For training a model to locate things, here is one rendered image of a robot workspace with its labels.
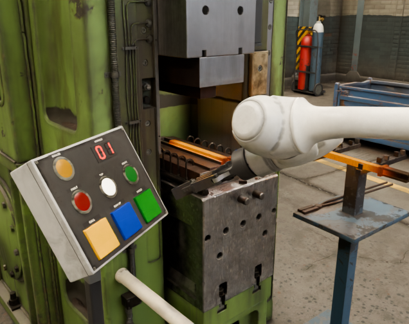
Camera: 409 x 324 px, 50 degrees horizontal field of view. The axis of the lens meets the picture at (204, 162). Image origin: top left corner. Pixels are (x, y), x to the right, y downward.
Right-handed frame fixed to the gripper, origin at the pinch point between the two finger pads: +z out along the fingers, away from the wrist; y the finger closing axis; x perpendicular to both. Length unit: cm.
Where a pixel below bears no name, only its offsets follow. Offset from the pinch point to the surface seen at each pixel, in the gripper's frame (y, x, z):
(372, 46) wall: 957, -5, 37
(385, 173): 66, -32, -34
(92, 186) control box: -14.6, 11.4, 13.2
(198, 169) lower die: 39.1, -0.6, 17.3
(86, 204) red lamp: -19.5, 8.4, 12.8
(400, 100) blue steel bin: 424, -61, -16
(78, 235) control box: -25.6, 3.5, 13.2
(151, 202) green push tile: 1.3, 0.3, 12.4
